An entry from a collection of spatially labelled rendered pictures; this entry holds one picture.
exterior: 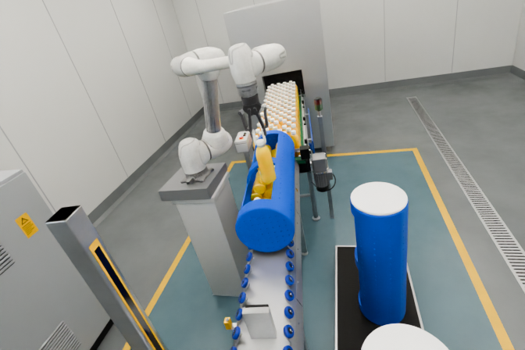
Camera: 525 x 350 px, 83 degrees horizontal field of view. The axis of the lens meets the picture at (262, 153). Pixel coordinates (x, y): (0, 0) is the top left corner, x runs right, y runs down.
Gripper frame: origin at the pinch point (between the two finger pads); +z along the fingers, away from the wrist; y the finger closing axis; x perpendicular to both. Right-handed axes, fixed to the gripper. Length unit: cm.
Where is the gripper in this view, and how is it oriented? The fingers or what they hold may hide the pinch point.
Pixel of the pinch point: (258, 137)
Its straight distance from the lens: 138.9
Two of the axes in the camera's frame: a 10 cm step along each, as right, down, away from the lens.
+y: 9.7, -1.5, -1.7
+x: 0.9, -4.5, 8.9
